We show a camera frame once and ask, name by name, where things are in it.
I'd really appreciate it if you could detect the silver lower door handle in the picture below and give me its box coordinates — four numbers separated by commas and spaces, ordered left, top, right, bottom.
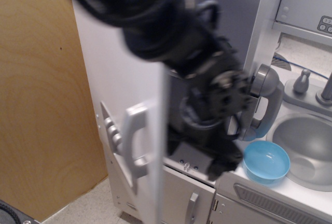
185, 192, 199, 224

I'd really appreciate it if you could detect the grey toy microwave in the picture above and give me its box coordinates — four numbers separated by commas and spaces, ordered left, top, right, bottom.
272, 0, 331, 46

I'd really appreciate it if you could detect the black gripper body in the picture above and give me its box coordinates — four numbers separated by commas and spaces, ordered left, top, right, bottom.
167, 123, 243, 170

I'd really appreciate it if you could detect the white toy fridge door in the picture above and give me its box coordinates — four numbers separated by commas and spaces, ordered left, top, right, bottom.
70, 0, 171, 224

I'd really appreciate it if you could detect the white magnetic door catch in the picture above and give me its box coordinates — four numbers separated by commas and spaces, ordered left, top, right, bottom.
179, 159, 199, 172

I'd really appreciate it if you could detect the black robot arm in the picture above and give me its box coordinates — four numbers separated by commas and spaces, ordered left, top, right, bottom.
78, 0, 251, 181

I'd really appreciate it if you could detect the blue plastic bowl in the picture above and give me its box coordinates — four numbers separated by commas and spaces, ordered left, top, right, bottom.
242, 141, 291, 185

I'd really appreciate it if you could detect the blue cable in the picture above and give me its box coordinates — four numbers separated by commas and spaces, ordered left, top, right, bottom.
272, 56, 330, 80

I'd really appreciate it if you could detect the silver toy sink basin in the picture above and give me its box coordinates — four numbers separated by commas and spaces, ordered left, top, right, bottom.
266, 114, 331, 192

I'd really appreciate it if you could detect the grey toy faucet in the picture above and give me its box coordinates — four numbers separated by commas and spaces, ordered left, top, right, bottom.
283, 69, 331, 117

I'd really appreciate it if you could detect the silver fridge door handle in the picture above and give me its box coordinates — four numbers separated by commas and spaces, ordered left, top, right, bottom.
122, 103, 149, 194

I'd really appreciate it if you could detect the plywood board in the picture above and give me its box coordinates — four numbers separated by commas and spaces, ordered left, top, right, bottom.
1, 0, 106, 221

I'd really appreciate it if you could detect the white lower freezer door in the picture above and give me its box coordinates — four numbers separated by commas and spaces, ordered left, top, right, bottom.
103, 144, 215, 223

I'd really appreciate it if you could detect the white fridge cabinet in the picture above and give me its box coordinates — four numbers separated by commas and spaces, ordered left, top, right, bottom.
163, 0, 288, 224

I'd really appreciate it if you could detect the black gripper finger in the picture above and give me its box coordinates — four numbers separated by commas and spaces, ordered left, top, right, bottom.
207, 160, 238, 181

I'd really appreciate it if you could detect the grey toy telephone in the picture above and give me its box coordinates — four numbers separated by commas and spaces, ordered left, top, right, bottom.
238, 64, 284, 142

